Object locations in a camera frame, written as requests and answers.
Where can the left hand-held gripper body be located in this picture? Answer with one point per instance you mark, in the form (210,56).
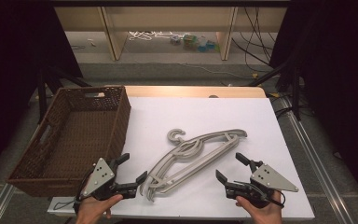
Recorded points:
(101,175)

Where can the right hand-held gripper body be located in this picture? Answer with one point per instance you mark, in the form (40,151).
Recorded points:
(267,179)

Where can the grey plastic clothes hanger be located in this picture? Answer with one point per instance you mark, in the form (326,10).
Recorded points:
(239,133)
(189,153)
(167,183)

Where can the brown wicker basket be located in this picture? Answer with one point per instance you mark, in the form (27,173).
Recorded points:
(84,133)

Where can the person's right hand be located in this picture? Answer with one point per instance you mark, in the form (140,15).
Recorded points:
(267,214)

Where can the person's left hand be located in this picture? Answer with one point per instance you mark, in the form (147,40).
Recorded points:
(91,211)

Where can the black metal stand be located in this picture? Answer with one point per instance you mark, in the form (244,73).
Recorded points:
(295,90)
(43,93)

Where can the dark curtain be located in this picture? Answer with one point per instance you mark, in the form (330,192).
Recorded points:
(12,77)
(338,77)

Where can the colourful toy pile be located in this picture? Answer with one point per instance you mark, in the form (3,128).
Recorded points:
(192,42)

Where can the beige wooden shelf unit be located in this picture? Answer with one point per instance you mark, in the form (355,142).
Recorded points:
(167,18)

